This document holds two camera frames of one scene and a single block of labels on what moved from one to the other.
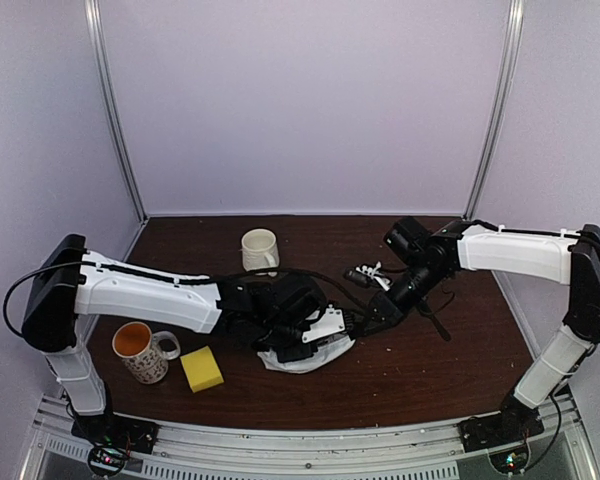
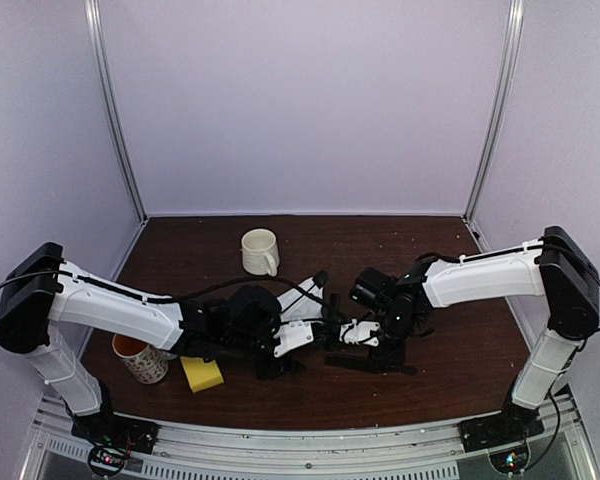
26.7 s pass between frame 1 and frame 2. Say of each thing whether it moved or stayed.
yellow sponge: stayed
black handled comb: moved
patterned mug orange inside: stayed
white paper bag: moved
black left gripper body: moved
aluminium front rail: stayed
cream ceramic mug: stayed
